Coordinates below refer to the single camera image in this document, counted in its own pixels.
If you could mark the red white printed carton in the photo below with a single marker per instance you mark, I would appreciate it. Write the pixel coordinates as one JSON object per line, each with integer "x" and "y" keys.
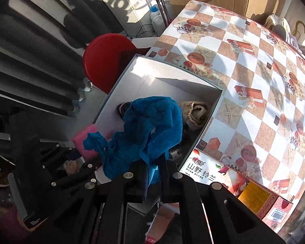
{"x": 256, "y": 198}

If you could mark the blue cloth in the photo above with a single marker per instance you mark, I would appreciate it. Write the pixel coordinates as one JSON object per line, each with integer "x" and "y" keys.
{"x": 147, "y": 127}

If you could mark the white cardboard box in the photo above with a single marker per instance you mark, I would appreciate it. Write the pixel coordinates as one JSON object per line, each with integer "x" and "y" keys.
{"x": 167, "y": 81}

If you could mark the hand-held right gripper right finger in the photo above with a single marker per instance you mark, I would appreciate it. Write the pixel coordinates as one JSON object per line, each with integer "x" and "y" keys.
{"x": 165, "y": 180}

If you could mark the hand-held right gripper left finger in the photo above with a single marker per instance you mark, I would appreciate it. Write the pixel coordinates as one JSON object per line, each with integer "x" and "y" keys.
{"x": 138, "y": 183}

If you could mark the white bottle with blue cap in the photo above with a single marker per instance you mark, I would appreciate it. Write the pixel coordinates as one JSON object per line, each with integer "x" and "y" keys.
{"x": 155, "y": 17}

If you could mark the person's pink garment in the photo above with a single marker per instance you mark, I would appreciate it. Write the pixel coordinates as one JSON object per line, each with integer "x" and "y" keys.
{"x": 0, "y": 208}

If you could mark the red plastic chair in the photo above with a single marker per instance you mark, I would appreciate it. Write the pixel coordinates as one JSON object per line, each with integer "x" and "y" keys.
{"x": 104, "y": 56}

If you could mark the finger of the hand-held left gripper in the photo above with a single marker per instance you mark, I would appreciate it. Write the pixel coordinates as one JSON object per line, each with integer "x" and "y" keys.
{"x": 81, "y": 174}
{"x": 58, "y": 155}

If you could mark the checkered printed tablecloth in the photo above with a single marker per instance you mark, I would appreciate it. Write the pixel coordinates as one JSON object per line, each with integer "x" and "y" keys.
{"x": 256, "y": 81}

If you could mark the grey curtain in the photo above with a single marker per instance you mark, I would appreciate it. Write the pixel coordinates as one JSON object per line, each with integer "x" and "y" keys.
{"x": 28, "y": 56}

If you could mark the white polka-dot scrunchie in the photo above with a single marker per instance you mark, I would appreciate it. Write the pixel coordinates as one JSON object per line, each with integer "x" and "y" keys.
{"x": 175, "y": 155}

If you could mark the beige knitted item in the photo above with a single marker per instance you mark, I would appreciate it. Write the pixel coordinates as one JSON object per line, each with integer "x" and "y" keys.
{"x": 194, "y": 114}

